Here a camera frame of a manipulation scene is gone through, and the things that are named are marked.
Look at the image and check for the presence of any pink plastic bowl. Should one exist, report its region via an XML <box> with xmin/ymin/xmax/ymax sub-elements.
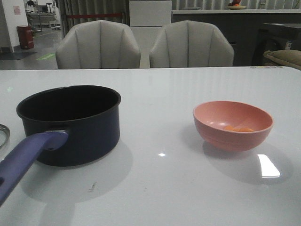
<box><xmin>193</xmin><ymin>101</ymin><xmax>274</xmax><ymax>152</ymax></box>

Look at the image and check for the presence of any dark blue saucepan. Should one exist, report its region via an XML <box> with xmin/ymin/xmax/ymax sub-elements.
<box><xmin>0</xmin><ymin>85</ymin><xmax>121</xmax><ymax>202</ymax></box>

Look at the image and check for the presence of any orange ham slice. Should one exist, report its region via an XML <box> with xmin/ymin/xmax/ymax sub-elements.
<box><xmin>223</xmin><ymin>125</ymin><xmax>238</xmax><ymax>131</ymax></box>

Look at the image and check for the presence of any glass lid blue knob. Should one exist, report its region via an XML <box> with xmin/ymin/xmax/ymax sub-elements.
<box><xmin>0</xmin><ymin>124</ymin><xmax>10</xmax><ymax>148</ymax></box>

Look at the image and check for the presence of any right grey upholstered chair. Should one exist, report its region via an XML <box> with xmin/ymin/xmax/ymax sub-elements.
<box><xmin>149</xmin><ymin>20</ymin><xmax>235</xmax><ymax>68</ymax></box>

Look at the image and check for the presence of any grey upholstered chair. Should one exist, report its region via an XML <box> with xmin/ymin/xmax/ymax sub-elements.
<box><xmin>149</xmin><ymin>20</ymin><xmax>235</xmax><ymax>68</ymax></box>
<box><xmin>55</xmin><ymin>20</ymin><xmax>141</xmax><ymax>69</ymax></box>

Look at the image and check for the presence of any left grey upholstered chair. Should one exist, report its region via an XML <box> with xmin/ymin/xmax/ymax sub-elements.
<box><xmin>55</xmin><ymin>20</ymin><xmax>141</xmax><ymax>69</ymax></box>

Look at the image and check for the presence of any white cabinet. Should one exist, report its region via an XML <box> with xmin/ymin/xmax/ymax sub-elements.
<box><xmin>129</xmin><ymin>0</ymin><xmax>172</xmax><ymax>68</ymax></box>

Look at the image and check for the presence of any plate with fruit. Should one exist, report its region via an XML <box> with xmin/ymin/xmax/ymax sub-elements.
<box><xmin>226</xmin><ymin>0</ymin><xmax>246</xmax><ymax>10</ymax></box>

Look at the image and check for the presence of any red trash bin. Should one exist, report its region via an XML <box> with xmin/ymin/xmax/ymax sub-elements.
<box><xmin>17</xmin><ymin>25</ymin><xmax>34</xmax><ymax>49</ymax></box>

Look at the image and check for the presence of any beige cushion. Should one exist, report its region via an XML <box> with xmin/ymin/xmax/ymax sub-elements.
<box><xmin>263</xmin><ymin>50</ymin><xmax>301</xmax><ymax>70</ymax></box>

